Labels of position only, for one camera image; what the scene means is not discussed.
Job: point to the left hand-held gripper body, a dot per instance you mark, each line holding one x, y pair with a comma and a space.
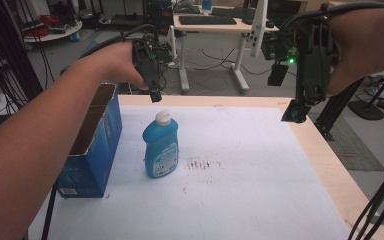
148, 61

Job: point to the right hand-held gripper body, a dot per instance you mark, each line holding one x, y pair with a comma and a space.
313, 56

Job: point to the person's left hand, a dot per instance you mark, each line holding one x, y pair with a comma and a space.
121, 61

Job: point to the person's right hand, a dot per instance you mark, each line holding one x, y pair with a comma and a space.
356, 46

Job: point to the blue bottle with white cap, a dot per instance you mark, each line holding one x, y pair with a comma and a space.
161, 146

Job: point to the grey floor mat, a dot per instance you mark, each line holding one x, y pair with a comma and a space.
353, 146

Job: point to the black round stand base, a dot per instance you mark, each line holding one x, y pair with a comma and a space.
366, 110

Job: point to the black keyboard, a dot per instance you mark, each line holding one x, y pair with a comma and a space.
233, 11
206, 20

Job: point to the white office desk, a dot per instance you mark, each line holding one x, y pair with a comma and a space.
213, 29

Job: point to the blue cardboard box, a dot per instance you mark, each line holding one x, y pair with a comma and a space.
93, 156

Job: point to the white table mat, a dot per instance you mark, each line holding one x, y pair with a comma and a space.
233, 186

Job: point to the round white table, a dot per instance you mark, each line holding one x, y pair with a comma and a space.
56, 33

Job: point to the black metal rack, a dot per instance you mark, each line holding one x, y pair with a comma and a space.
10, 50

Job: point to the black metal frame leg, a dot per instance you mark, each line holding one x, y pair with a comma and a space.
340, 106

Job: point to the white post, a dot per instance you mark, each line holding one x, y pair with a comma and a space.
259, 30

